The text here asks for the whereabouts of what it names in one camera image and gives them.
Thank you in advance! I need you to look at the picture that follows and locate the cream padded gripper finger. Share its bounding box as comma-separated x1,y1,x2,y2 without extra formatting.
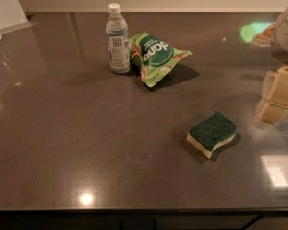
255,65,288,125

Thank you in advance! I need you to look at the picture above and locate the green and yellow sponge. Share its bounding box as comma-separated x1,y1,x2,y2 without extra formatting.
187,111,238,159

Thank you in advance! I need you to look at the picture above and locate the green snack bag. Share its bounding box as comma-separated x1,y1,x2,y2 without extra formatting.
129,33,192,88

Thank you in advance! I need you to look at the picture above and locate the clear plastic water bottle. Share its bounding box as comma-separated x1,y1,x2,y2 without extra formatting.
106,3,130,74

